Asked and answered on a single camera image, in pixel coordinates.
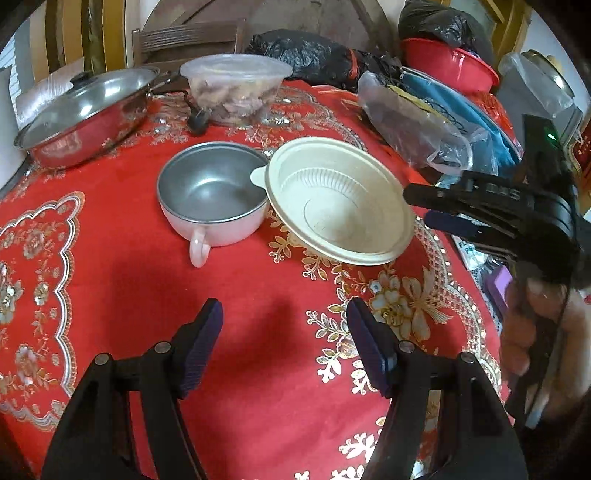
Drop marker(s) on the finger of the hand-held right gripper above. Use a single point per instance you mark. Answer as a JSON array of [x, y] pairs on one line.
[[438, 194], [450, 224]]

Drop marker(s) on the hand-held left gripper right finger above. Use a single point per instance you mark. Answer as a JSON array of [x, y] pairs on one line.
[[369, 350]]

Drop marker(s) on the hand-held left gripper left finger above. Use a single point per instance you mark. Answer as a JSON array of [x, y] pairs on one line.
[[201, 350]]

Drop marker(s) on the cream plastic bowl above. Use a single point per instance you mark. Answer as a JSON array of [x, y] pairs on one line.
[[346, 207]]

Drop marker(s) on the person's right hand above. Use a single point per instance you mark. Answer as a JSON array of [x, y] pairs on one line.
[[575, 341]]

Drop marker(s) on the red and gold box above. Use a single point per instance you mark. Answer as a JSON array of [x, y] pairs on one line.
[[581, 154]]

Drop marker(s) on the clear plastic bag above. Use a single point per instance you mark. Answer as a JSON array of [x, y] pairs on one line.
[[406, 124]]

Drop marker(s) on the small purple box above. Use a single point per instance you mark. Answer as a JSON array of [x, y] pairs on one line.
[[501, 282]]

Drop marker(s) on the blue plastic bag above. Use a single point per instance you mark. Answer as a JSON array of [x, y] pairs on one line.
[[475, 115]]

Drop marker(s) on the red floral tablecloth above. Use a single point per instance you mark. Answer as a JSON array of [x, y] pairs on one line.
[[138, 286]]

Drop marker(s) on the red plastic basin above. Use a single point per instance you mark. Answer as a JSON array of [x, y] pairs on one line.
[[443, 62]]

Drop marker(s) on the black plastic bag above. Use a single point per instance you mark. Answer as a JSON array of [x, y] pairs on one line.
[[434, 23], [304, 53]]

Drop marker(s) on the clear plastic food container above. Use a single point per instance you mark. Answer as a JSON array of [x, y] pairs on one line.
[[235, 92]]

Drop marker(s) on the stainless steel pot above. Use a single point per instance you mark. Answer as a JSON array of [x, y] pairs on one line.
[[92, 138]]

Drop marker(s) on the wooden folding chair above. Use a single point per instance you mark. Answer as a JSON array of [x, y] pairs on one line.
[[184, 39]]

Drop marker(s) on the silvery white wrapped roll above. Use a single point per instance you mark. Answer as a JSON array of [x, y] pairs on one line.
[[41, 92]]

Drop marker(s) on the white electric kettle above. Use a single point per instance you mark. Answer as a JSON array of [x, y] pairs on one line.
[[7, 115]]

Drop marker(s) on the leaning wooden frames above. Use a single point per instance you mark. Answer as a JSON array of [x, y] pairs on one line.
[[111, 32]]

